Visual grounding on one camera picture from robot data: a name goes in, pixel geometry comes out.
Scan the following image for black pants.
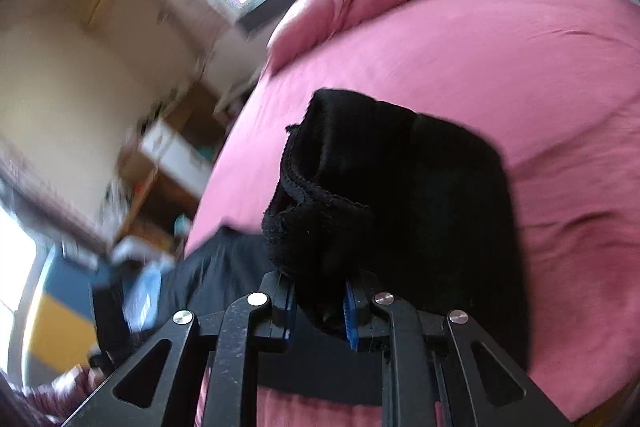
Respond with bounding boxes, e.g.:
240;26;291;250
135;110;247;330
174;86;532;408

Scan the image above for teal white jar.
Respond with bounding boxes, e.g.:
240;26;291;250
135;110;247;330
174;213;192;239

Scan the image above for wooden desk with white cabinet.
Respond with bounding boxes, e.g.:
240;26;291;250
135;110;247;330
99;82;226;254

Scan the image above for maroon puffer jacket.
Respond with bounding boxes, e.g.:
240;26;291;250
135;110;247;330
1;365;105;426

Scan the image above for pink bed sheet mattress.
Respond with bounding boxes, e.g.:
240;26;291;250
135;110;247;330
188;0;639;419

